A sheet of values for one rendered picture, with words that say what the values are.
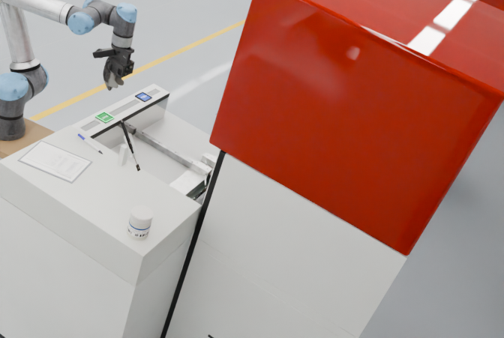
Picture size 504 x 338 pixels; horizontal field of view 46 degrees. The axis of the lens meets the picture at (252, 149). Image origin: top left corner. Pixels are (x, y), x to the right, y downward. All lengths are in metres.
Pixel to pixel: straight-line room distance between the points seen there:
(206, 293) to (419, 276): 1.85
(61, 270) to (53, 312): 0.24
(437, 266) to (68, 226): 2.62
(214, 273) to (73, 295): 0.51
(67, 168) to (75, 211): 0.22
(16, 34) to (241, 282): 1.26
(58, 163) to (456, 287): 2.66
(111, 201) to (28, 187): 0.28
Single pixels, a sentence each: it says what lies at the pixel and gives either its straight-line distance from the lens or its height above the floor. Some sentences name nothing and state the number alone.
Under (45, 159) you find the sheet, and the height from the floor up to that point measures 0.97.
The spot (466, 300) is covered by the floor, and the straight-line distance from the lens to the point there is 4.00.
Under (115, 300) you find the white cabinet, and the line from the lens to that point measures 2.17.
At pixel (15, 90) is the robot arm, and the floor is 1.06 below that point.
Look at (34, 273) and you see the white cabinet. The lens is 2.40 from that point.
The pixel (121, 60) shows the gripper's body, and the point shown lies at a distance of 2.33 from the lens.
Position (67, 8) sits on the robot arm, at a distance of 2.21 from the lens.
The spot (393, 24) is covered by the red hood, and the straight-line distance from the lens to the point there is 1.80.
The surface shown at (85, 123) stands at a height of 0.96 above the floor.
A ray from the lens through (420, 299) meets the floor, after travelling 3.79.
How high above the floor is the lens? 2.36
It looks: 33 degrees down
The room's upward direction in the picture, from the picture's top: 20 degrees clockwise
